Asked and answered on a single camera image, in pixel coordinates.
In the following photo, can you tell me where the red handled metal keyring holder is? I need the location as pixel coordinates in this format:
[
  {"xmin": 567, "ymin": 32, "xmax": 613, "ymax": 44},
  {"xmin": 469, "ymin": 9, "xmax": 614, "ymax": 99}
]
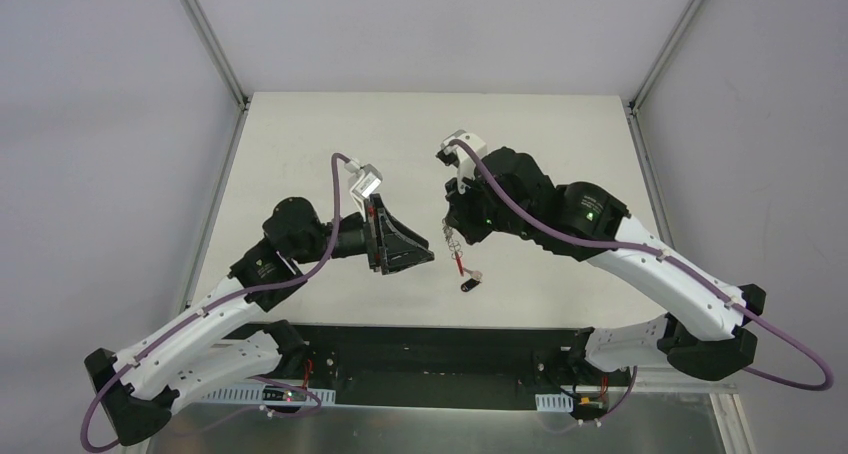
[{"xmin": 442, "ymin": 218, "xmax": 465, "ymax": 276}]

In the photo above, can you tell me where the silver key with black tag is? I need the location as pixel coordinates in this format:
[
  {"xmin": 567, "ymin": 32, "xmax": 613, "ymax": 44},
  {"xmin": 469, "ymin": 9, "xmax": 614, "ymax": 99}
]
[{"xmin": 460, "ymin": 269, "xmax": 482, "ymax": 293}]

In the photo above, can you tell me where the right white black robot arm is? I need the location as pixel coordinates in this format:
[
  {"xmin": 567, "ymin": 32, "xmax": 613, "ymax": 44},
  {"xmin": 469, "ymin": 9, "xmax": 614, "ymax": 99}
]
[{"xmin": 436, "ymin": 145, "xmax": 766, "ymax": 384}]

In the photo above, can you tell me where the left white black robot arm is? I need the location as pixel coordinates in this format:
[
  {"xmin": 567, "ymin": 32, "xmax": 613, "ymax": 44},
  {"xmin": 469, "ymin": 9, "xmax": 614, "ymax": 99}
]
[{"xmin": 84, "ymin": 194, "xmax": 435, "ymax": 446}]

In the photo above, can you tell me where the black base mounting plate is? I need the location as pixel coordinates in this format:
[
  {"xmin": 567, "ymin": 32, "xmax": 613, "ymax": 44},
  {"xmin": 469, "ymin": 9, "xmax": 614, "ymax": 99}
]
[{"xmin": 269, "ymin": 324, "xmax": 630, "ymax": 411}]

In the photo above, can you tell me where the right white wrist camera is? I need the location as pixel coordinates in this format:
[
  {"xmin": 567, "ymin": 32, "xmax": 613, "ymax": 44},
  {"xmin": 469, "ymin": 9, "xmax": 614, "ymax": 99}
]
[{"xmin": 436, "ymin": 129, "xmax": 488, "ymax": 194}]

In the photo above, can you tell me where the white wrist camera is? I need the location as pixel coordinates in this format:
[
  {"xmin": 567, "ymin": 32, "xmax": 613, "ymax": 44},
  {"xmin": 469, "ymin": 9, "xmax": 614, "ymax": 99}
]
[
  {"xmin": 436, "ymin": 129, "xmax": 488, "ymax": 194},
  {"xmin": 344, "ymin": 159, "xmax": 383, "ymax": 210}
]

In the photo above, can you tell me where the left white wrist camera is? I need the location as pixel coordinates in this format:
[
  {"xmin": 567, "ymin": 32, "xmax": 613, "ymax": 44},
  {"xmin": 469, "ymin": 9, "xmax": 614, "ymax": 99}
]
[{"xmin": 344, "ymin": 159, "xmax": 383, "ymax": 210}]

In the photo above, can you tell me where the left white cable duct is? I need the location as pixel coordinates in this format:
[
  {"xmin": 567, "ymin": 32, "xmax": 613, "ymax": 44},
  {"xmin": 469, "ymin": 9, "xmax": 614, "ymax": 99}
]
[{"xmin": 198, "ymin": 382, "xmax": 336, "ymax": 407}]

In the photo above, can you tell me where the white cable duct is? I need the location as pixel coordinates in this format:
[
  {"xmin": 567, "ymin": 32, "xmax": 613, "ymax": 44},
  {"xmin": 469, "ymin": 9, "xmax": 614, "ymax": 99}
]
[
  {"xmin": 198, "ymin": 382, "xmax": 336, "ymax": 407},
  {"xmin": 534, "ymin": 392, "xmax": 574, "ymax": 413}
]

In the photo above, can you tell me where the right aluminium frame post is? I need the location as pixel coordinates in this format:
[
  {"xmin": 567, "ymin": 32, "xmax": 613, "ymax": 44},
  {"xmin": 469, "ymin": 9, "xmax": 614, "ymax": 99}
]
[{"xmin": 627, "ymin": 0, "xmax": 709, "ymax": 116}]

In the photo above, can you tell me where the aluminium frame post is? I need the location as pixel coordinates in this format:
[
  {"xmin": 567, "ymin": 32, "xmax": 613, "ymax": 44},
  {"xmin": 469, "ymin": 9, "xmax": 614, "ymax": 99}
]
[
  {"xmin": 180, "ymin": 0, "xmax": 250, "ymax": 112},
  {"xmin": 627, "ymin": 0, "xmax": 709, "ymax": 116}
]

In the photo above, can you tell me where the right white cable duct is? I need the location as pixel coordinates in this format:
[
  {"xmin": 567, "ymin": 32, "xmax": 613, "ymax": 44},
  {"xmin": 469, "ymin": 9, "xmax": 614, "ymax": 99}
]
[{"xmin": 534, "ymin": 392, "xmax": 574, "ymax": 413}]

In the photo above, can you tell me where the left aluminium frame post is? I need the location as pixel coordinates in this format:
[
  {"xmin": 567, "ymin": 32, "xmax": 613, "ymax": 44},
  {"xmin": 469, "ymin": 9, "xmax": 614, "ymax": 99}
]
[{"xmin": 180, "ymin": 0, "xmax": 250, "ymax": 112}]

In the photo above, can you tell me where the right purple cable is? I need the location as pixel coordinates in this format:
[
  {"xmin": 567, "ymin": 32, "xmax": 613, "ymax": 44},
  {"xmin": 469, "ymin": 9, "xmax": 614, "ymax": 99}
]
[{"xmin": 447, "ymin": 139, "xmax": 835, "ymax": 432}]

